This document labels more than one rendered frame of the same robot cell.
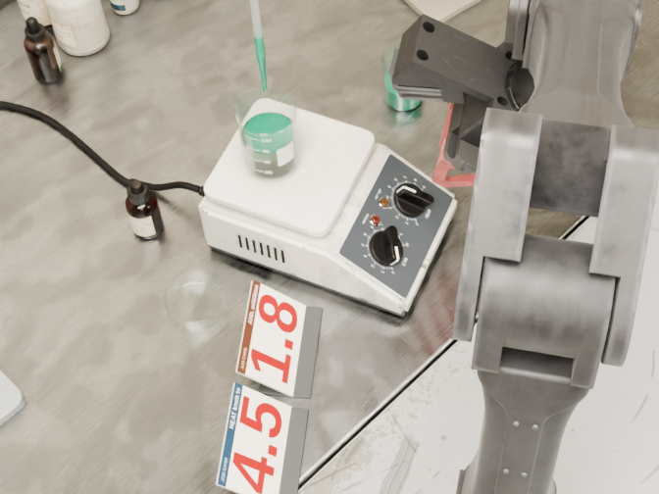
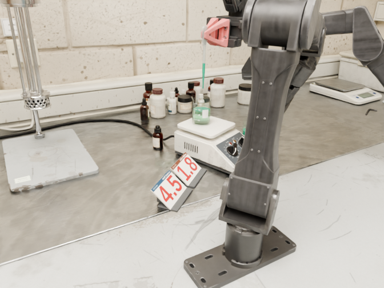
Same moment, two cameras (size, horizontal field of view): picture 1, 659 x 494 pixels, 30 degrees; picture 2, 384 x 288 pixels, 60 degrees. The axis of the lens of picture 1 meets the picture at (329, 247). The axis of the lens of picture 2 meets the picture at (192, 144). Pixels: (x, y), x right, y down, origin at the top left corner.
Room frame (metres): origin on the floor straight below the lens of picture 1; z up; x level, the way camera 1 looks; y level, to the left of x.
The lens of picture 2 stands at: (-0.18, -0.09, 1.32)
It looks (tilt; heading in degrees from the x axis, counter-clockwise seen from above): 25 degrees down; 11
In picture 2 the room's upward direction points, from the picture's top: 2 degrees clockwise
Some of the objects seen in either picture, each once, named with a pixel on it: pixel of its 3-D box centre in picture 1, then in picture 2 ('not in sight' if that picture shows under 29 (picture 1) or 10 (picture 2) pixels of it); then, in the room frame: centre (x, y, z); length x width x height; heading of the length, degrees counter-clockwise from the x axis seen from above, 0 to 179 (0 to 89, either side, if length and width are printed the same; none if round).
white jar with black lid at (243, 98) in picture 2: not in sight; (246, 94); (1.16, -0.06, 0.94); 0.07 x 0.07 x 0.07
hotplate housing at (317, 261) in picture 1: (319, 203); (213, 142); (0.65, 0.01, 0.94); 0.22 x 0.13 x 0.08; 63
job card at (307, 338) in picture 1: (280, 338); (189, 169); (0.52, 0.05, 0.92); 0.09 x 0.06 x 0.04; 170
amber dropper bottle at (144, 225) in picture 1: (141, 205); (158, 136); (0.66, 0.17, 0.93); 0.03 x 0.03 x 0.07
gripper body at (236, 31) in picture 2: not in sight; (229, 31); (0.76, -0.01, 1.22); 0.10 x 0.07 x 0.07; 63
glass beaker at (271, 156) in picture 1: (266, 133); (200, 110); (0.67, 0.05, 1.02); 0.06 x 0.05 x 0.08; 62
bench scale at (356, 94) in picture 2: not in sight; (344, 90); (1.39, -0.48, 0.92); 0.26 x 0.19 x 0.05; 45
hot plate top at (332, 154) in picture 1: (290, 165); (206, 125); (0.66, 0.03, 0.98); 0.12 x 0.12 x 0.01; 63
